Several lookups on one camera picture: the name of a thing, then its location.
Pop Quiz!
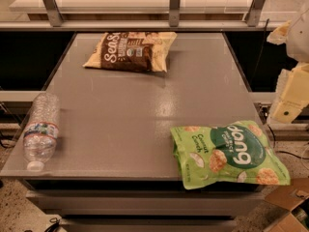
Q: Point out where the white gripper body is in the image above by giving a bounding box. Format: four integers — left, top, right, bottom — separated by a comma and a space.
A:
286, 2, 309, 63

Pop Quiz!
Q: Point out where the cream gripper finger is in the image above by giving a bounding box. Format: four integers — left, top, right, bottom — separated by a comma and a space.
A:
269, 63, 309, 124
267, 20, 291, 45

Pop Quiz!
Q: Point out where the brown chip bag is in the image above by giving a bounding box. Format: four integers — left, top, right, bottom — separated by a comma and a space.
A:
83, 32, 177, 73

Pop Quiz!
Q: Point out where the green coconut crunch bag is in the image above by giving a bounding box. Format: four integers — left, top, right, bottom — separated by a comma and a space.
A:
171, 121, 291, 189

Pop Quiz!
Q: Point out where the clear plastic water bottle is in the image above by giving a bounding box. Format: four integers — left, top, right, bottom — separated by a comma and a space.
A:
23, 93, 60, 172

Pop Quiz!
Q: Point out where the cardboard box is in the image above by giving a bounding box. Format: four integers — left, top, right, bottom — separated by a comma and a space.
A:
263, 178, 309, 232

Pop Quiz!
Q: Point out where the grey drawer cabinet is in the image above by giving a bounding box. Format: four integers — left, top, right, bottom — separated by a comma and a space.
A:
23, 178, 263, 232

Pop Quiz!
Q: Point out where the black cable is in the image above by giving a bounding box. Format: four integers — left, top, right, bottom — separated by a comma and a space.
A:
250, 17, 309, 161

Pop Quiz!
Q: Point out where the metal frame rail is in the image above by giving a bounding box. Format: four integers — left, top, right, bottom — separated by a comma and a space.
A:
0, 0, 290, 31

